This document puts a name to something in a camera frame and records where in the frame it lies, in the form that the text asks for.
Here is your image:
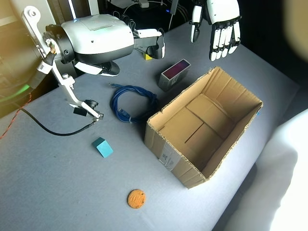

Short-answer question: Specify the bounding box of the teal wedge block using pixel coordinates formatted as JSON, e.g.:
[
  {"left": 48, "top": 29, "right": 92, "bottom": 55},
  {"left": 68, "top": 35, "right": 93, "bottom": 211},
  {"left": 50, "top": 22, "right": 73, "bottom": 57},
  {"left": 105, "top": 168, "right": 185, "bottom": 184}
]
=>
[{"left": 91, "top": 137, "right": 114, "bottom": 159}]

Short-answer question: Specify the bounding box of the blue cable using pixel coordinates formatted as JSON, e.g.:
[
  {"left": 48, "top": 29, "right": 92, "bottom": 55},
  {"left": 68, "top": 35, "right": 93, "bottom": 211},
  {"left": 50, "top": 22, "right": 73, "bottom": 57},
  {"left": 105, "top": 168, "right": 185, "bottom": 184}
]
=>
[{"left": 108, "top": 82, "right": 160, "bottom": 124}]

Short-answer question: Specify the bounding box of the grey box with maroon top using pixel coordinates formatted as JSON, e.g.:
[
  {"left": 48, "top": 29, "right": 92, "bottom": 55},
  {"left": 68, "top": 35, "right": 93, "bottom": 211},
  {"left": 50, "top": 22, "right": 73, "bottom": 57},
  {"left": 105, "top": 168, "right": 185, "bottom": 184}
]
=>
[{"left": 157, "top": 58, "right": 192, "bottom": 92}]

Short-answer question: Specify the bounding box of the black camera cable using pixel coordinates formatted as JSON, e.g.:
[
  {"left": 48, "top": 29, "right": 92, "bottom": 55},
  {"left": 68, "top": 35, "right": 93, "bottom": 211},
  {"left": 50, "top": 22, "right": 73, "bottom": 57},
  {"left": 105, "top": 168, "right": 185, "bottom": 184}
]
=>
[{"left": 20, "top": 108, "right": 98, "bottom": 137}]

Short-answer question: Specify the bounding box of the wrist camera on white bracket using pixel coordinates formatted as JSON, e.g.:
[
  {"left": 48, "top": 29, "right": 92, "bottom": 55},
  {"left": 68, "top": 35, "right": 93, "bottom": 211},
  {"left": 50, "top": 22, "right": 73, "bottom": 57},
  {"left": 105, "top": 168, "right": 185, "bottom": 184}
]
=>
[{"left": 51, "top": 64, "right": 105, "bottom": 122}]

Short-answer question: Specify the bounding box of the open cardboard box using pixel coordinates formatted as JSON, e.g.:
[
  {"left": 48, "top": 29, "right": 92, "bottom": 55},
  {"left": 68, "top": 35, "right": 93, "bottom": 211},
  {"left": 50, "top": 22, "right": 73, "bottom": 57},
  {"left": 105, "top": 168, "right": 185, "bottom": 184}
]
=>
[{"left": 143, "top": 66, "right": 264, "bottom": 190}]

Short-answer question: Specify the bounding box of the grey table cloth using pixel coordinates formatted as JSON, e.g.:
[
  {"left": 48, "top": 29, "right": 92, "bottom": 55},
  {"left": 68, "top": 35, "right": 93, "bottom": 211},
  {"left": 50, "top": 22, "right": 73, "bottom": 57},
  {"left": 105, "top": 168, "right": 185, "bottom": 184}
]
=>
[{"left": 0, "top": 18, "right": 301, "bottom": 231}]

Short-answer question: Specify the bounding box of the round brown cookie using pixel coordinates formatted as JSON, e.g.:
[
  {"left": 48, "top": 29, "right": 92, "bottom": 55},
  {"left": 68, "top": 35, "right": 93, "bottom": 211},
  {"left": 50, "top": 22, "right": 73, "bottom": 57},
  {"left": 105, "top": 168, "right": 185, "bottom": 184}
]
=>
[{"left": 127, "top": 189, "right": 147, "bottom": 209}]

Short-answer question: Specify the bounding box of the white vertical post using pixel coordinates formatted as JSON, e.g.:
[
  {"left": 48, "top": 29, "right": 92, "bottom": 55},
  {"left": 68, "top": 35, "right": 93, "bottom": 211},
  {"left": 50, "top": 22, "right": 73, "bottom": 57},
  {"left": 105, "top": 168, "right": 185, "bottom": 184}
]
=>
[{"left": 68, "top": 0, "right": 78, "bottom": 21}]

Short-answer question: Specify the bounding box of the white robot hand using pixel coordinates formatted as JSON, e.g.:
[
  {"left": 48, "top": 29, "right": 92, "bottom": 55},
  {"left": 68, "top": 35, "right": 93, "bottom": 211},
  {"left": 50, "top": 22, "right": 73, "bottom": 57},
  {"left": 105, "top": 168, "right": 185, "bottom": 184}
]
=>
[
  {"left": 60, "top": 11, "right": 166, "bottom": 77},
  {"left": 190, "top": 0, "right": 243, "bottom": 62}
]

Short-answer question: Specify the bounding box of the dark grey power adapter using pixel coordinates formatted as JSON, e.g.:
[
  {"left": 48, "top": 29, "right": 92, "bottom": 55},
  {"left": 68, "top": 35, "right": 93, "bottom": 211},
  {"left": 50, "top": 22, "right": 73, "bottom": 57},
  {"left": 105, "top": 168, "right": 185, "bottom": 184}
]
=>
[{"left": 170, "top": 0, "right": 180, "bottom": 15}]

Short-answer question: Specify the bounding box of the thin red wire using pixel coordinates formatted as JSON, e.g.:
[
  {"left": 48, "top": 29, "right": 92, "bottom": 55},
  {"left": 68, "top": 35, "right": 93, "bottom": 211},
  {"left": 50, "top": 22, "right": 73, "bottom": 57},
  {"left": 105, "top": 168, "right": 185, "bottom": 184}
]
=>
[{"left": 0, "top": 93, "right": 32, "bottom": 140}]

